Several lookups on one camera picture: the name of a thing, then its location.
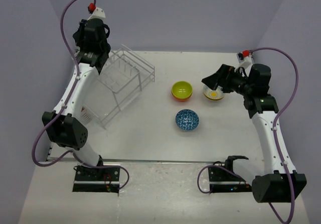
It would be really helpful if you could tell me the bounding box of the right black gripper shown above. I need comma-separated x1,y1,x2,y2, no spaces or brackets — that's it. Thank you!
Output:
202,64,254,96

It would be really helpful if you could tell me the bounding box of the cream floral patterned bowl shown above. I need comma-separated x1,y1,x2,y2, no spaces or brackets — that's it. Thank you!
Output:
204,95,224,101

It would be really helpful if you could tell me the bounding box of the lime green bowl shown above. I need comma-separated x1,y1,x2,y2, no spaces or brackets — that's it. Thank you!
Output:
171,81,193,98

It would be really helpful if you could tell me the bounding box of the orange plastic bowl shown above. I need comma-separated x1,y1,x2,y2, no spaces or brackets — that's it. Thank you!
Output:
172,93,192,102

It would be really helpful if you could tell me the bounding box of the blue triangle patterned bowl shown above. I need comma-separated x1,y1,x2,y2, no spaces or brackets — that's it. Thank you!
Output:
175,109,200,131

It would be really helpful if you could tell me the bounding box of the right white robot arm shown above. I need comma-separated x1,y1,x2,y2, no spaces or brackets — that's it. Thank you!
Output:
202,64,307,203

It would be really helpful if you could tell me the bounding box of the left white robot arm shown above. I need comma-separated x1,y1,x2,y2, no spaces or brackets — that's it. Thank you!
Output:
42,19,110,180

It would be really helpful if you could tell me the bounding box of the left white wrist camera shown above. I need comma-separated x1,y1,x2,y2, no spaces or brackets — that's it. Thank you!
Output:
88,8,106,20

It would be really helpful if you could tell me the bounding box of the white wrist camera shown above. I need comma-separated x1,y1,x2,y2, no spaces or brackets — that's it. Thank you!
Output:
237,50,253,69
88,8,106,20

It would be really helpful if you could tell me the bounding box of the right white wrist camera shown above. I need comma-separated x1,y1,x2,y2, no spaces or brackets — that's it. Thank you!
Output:
237,50,253,69

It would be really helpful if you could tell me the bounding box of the white wire dish rack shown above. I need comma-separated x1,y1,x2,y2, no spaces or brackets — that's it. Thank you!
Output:
81,45,155,128

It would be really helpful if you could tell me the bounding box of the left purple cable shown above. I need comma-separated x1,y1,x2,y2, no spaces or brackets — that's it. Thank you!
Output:
31,0,130,191

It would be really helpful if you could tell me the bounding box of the purple cable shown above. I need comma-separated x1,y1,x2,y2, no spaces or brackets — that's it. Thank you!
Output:
197,47,300,224
31,0,130,191

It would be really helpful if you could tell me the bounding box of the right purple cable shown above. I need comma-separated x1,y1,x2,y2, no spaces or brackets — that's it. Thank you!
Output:
197,47,300,224

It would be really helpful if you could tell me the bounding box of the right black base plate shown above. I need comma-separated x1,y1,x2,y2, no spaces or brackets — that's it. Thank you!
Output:
208,167,252,193

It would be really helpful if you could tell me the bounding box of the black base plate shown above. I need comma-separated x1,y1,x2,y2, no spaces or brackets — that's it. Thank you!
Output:
208,167,252,193
72,165,120,193

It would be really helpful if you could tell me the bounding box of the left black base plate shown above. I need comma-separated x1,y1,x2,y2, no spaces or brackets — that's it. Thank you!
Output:
72,165,120,193

